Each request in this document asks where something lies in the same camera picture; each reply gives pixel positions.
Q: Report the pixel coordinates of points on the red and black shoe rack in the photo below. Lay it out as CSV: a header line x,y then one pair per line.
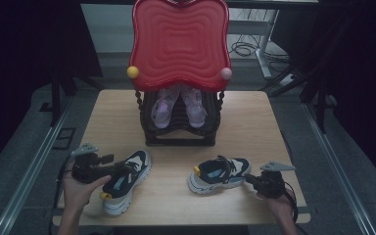
x,y
179,45

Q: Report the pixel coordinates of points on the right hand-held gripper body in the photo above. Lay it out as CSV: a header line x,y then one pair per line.
x,y
272,184

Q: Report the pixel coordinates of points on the dark curtain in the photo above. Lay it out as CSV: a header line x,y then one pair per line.
x,y
365,81
19,65

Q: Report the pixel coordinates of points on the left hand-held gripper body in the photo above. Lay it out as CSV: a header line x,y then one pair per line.
x,y
84,168

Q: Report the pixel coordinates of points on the person's right hand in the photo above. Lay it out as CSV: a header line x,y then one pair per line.
x,y
280,205

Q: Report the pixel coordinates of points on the dark floor plate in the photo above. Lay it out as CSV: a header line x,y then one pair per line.
x,y
64,138

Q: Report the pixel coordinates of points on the black metal stand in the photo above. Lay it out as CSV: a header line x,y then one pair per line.
x,y
321,104
56,98

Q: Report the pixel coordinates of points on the navy and white sneaker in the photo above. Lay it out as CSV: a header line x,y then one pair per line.
x,y
127,179
218,174

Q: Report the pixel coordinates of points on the person's left hand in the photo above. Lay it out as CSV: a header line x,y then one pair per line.
x,y
78,196

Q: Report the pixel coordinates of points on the metal floor rail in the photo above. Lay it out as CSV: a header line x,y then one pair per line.
x,y
29,169
336,169

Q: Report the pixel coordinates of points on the purple sandal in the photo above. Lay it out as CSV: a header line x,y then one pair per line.
x,y
194,107
163,107

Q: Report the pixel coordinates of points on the white power strip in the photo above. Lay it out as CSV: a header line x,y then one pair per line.
x,y
289,79

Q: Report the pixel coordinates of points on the white metal desk frame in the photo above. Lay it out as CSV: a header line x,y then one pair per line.
x,y
261,32

